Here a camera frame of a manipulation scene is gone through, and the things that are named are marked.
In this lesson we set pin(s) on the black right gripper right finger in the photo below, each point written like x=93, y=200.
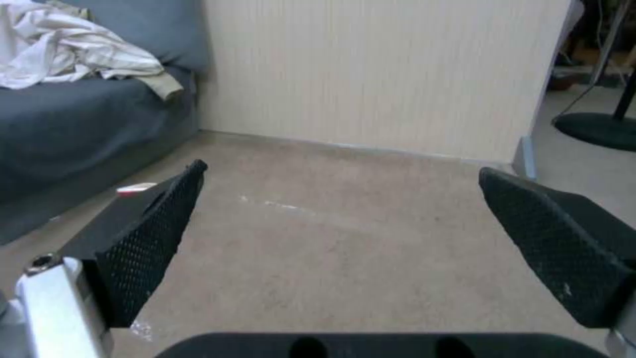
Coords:
x=556, y=242

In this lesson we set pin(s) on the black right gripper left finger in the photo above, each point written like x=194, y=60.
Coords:
x=144, y=238

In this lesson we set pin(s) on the black round floor stand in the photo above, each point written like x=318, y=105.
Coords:
x=603, y=121

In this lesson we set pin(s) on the small red and white box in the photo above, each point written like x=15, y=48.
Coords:
x=135, y=189

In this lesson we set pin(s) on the grey-blue fabric sofa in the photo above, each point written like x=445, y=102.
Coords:
x=84, y=123

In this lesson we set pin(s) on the crumpled white cloth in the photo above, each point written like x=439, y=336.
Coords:
x=64, y=48

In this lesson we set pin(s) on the cream ribbed partition panel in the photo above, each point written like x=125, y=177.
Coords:
x=377, y=74

